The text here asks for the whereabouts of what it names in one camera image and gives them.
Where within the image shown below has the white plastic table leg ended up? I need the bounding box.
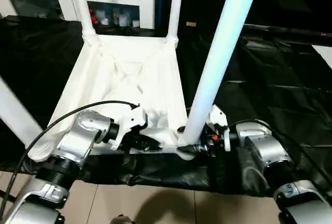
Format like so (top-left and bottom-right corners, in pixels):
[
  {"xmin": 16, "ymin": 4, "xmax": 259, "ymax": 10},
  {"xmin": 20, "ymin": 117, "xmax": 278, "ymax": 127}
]
[
  {"xmin": 70, "ymin": 0, "xmax": 97, "ymax": 40},
  {"xmin": 0, "ymin": 76, "xmax": 45, "ymax": 149},
  {"xmin": 165, "ymin": 0, "xmax": 185, "ymax": 45},
  {"xmin": 178, "ymin": 0, "xmax": 264, "ymax": 149}
]

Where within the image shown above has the black mat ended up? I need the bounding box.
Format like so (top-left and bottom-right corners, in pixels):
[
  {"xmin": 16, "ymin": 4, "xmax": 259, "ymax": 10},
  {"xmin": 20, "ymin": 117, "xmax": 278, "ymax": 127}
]
[{"xmin": 0, "ymin": 15, "xmax": 332, "ymax": 199}]

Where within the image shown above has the red packet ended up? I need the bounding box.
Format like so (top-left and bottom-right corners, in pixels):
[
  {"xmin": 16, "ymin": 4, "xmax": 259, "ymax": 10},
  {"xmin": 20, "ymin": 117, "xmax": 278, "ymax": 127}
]
[{"xmin": 89, "ymin": 8, "xmax": 101, "ymax": 25}]

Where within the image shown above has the long black bar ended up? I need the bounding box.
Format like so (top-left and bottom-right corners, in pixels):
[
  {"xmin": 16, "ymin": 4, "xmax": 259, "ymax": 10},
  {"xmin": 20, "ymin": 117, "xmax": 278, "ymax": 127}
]
[{"xmin": 242, "ymin": 24, "xmax": 332, "ymax": 45}]

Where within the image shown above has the black stand leg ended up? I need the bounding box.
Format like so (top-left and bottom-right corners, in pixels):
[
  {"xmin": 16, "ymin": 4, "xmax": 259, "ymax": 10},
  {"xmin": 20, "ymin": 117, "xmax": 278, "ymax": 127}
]
[{"xmin": 0, "ymin": 189, "xmax": 16, "ymax": 203}]

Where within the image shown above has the white flat board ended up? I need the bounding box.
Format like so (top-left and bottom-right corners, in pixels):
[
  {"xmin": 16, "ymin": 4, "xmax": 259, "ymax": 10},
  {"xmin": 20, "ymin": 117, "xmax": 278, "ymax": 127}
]
[{"xmin": 311, "ymin": 44, "xmax": 332, "ymax": 69}]

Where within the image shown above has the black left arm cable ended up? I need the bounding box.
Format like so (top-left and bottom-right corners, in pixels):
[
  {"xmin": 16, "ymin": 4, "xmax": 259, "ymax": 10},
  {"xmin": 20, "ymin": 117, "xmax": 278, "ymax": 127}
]
[{"xmin": 0, "ymin": 100, "xmax": 141, "ymax": 211}]

